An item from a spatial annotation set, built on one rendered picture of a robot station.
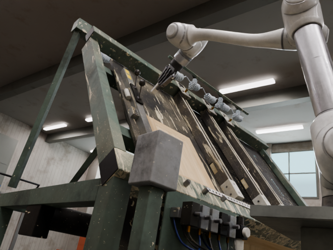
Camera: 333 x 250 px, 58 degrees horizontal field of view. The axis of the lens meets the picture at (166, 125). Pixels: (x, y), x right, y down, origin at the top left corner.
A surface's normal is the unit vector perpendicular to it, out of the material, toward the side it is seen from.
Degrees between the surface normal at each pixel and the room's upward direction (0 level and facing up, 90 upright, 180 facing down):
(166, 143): 90
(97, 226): 90
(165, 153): 90
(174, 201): 90
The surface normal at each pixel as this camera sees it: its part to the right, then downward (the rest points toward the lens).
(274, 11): -0.15, 0.90
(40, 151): 0.80, -0.13
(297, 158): -0.58, -0.42
